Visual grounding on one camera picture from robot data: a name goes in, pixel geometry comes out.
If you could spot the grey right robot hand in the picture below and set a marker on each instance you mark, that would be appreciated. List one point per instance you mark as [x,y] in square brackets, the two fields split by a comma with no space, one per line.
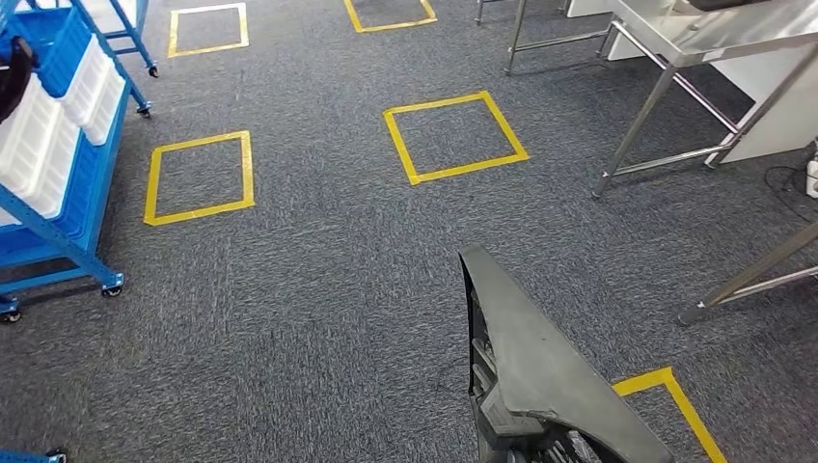
[569,450]

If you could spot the black plastic plate frame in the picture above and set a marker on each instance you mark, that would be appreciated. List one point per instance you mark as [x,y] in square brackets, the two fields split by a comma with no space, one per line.
[543,370]

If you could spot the stainless steel workbench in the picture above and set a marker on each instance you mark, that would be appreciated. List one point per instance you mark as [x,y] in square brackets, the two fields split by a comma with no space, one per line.
[754,271]

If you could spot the black part in bin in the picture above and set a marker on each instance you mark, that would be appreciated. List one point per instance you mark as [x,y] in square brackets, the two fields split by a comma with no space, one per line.
[16,76]

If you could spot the white panel cabinet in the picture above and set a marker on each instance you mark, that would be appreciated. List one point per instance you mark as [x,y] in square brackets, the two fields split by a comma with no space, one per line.
[767,108]

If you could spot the stainless steel table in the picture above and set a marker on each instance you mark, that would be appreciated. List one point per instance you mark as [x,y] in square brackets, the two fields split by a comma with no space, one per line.
[516,38]
[703,32]

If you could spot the yellow floor tape square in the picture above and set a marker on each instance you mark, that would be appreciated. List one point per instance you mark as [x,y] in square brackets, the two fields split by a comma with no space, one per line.
[198,141]

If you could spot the blue plastic bin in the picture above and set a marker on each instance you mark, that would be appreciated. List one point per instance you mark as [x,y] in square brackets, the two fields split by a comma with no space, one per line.
[61,51]
[83,185]

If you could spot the white plastic bin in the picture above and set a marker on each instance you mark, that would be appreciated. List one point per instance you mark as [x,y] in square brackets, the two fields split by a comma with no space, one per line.
[32,147]
[96,96]

